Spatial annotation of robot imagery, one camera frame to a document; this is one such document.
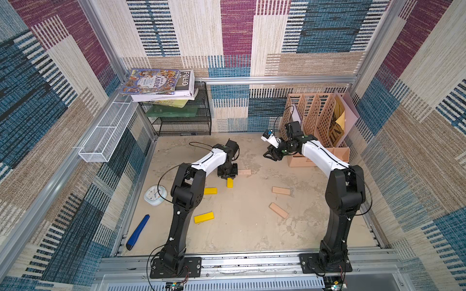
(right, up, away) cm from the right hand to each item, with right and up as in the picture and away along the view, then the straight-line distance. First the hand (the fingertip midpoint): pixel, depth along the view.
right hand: (267, 148), depth 95 cm
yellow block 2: (-30, -23, +4) cm, 37 cm away
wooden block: (-11, -13, +7) cm, 18 cm away
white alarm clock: (-58, -23, -3) cm, 63 cm away
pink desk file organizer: (+37, +18, +12) cm, 43 cm away
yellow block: (-19, -19, +2) cm, 27 cm away
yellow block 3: (-31, -33, -7) cm, 46 cm away
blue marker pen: (-61, -38, -12) cm, 72 cm away
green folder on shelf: (-59, +20, +5) cm, 62 cm away
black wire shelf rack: (-51, +20, +20) cm, 58 cm away
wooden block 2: (+7, -21, -2) cm, 22 cm away
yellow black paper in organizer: (+33, +11, -5) cm, 35 cm away
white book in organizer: (+17, +19, +6) cm, 26 cm away
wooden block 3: (+4, -29, -7) cm, 31 cm away
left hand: (-18, -15, +5) cm, 24 cm away
